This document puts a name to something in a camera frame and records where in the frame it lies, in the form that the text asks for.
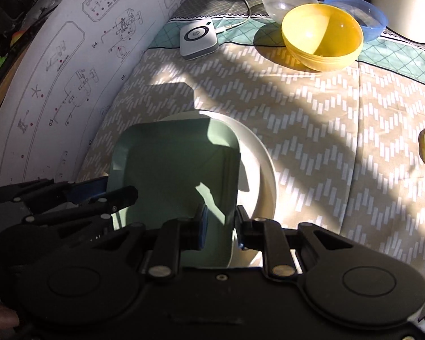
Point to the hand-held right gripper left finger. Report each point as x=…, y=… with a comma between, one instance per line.
x=202, y=228

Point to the person's left hand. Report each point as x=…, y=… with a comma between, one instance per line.
x=0, y=317

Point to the dark clutter pile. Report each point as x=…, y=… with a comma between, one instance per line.
x=7, y=14

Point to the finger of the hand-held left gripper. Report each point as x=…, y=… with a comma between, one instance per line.
x=88, y=189
x=120, y=196

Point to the yellow bowl with blue rim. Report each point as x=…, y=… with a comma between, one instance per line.
x=372, y=21

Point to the clear plastic bowl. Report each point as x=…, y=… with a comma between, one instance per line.
x=279, y=3

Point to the white square charger device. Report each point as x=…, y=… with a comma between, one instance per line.
x=198, y=39

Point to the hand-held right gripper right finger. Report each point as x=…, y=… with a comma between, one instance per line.
x=241, y=221

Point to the yellow plastic bowl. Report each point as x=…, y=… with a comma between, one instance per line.
x=304, y=24

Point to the green square plate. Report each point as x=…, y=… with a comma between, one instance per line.
x=170, y=159

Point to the green bowl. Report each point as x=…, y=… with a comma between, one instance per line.
x=262, y=170

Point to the patterned beige teal cloth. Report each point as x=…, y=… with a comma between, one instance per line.
x=304, y=131

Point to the white printed instruction sheet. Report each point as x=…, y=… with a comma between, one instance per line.
x=56, y=78

